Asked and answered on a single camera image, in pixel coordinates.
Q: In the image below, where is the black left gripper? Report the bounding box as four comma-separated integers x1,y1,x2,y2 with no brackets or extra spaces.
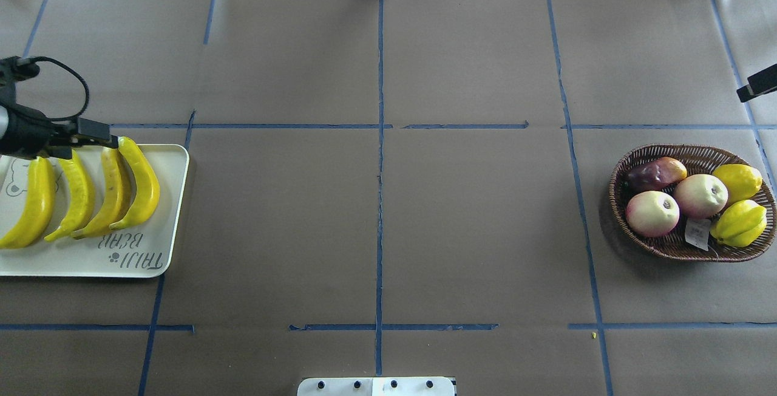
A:
1,104,119,160

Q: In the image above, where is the yellow banana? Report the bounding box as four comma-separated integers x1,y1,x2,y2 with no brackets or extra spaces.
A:
70,148,131,239
109,136,161,231

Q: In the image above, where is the yellow banana moved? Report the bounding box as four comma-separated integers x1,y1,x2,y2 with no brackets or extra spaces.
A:
44,149,95,243
1,156,56,249

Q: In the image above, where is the brown wicker basket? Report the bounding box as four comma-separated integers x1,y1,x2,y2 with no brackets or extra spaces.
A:
608,144,775,262

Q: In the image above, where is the yellow lemon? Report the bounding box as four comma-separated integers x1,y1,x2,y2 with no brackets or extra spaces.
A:
711,163,763,206

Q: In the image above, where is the white rectangular bear tray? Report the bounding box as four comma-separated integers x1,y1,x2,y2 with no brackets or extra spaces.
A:
1,144,189,279

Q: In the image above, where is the red apple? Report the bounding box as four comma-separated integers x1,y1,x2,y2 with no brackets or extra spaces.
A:
673,174,729,219

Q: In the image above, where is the yellow starfruit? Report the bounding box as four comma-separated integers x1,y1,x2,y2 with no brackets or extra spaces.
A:
710,200,768,248

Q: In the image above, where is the orange fruit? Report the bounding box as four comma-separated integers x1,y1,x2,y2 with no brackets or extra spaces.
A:
625,156,688,193

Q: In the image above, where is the pink white peach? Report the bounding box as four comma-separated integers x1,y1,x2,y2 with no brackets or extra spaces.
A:
625,191,680,238

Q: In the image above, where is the black braided cable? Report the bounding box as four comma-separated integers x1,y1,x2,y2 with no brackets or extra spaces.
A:
0,56,90,123

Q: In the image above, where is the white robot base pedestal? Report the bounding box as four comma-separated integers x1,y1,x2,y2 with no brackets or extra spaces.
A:
296,376,458,395

